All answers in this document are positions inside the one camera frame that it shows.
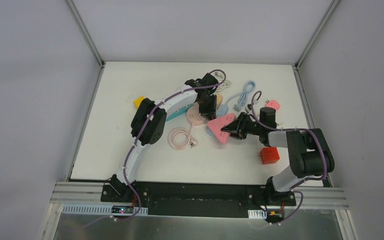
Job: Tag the pink power strip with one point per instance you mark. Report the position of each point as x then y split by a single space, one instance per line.
216 125

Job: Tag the beige cube adapter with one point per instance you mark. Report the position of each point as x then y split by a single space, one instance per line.
219 100

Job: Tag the red cube adapter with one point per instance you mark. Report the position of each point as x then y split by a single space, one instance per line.
269 155

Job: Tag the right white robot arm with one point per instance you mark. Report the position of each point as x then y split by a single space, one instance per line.
309 155

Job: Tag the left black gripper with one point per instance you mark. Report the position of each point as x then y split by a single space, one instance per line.
206 106

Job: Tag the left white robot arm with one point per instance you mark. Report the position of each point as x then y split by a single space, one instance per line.
149 121

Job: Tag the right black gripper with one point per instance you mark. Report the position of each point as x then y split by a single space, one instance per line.
241 125

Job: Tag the small pink adapter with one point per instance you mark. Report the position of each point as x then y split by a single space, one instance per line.
273 104

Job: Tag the light blue power strip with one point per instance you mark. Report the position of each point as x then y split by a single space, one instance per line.
221 111

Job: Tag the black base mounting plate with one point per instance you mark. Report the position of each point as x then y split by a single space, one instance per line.
196 199

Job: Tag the teal power strip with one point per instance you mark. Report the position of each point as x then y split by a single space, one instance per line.
176 113

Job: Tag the yellow cube adapter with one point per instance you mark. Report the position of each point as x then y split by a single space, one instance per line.
137 102

